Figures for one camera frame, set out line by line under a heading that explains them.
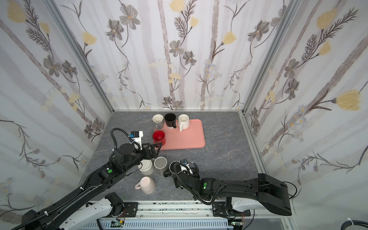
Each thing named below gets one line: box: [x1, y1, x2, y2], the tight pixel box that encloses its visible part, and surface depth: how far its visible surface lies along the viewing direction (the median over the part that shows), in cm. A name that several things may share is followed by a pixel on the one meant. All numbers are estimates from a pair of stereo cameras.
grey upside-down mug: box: [151, 156, 168, 170], surface depth 81 cm
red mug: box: [152, 129, 167, 147], surface depth 98 cm
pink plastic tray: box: [153, 119, 206, 150], surface depth 106 cm
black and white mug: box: [164, 113, 177, 129], surface depth 106 cm
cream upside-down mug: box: [138, 159, 154, 176], surface depth 84 cm
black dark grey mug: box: [162, 160, 183, 178], surface depth 82 cm
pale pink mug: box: [134, 176, 156, 195], surface depth 76 cm
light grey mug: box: [151, 113, 165, 130], surface depth 105 cm
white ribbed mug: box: [178, 114, 190, 132], surface depth 107 cm
